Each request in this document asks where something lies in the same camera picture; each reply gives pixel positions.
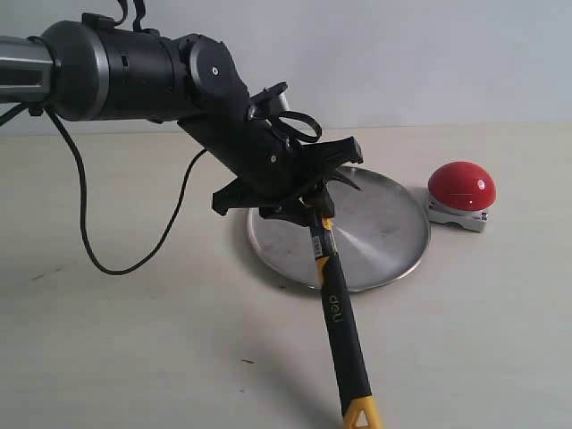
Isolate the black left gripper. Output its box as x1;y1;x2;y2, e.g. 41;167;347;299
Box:
177;102;363;226

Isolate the black and yellow claw hammer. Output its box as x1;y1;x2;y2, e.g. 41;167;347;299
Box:
303;194;383;428

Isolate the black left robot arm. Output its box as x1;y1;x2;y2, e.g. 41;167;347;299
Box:
1;13;363;218

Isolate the red dome push button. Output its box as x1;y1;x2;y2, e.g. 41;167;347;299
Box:
426;161;497;232

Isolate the round stainless steel plate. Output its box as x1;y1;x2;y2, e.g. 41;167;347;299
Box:
247;166;431;292

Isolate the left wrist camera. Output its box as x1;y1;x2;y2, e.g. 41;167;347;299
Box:
246;81;290;121

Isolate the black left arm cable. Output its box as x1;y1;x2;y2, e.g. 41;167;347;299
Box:
0;105;206;275

